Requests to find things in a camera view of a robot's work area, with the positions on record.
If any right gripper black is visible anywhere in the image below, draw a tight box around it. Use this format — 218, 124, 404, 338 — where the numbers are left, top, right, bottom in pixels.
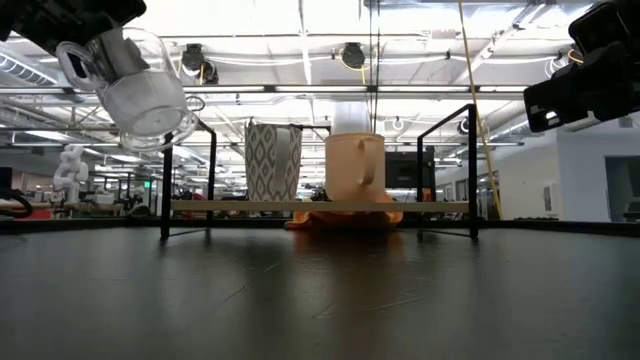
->
523, 42, 640, 134

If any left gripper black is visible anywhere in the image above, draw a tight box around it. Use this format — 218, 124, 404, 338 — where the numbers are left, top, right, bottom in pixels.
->
0, 0, 150, 75

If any clear plastic footed cup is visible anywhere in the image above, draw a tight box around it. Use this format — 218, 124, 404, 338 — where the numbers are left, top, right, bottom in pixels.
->
54, 27, 200, 154

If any grey white patterned mug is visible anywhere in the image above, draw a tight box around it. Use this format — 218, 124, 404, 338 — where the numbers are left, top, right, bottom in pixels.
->
244, 123, 304, 203

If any peach ceramic mug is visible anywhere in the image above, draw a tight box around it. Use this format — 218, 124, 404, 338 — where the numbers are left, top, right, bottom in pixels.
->
324, 132, 386, 203

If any white robot figure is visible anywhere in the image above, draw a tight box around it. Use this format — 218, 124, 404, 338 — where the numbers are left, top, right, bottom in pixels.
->
52, 144, 90, 204

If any black monitor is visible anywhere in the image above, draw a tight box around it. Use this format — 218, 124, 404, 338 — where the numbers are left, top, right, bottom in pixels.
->
384, 151, 436, 190

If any black horizontal overhead bar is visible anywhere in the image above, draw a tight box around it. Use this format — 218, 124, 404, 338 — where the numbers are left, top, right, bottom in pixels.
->
0, 85, 526, 95

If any white cylinder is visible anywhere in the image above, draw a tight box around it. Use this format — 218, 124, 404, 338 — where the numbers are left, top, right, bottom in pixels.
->
332, 102, 372, 135

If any orange cloth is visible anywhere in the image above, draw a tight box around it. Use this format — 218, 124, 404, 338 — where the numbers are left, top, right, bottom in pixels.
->
283, 192, 404, 231

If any white coiled cable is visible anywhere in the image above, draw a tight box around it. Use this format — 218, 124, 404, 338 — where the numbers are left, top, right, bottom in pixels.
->
543, 56, 570, 85

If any large black ceiling cable reel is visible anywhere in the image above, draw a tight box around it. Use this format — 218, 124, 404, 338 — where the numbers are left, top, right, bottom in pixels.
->
180, 43, 206, 76

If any yellow hanging cable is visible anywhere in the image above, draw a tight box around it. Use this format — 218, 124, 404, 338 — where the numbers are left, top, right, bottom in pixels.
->
457, 0, 503, 220

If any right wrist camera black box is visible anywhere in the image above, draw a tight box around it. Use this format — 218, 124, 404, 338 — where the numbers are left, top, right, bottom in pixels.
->
568, 0, 631, 56

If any black cable loop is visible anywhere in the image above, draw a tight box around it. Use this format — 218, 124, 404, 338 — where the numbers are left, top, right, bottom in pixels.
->
0, 188, 35, 220

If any black reel with yellow cable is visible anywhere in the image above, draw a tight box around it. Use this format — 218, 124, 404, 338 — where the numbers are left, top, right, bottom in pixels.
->
339, 42, 367, 71

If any black frame wooden shelf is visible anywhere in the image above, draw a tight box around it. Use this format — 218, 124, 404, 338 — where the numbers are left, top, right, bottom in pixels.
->
160, 103, 480, 240

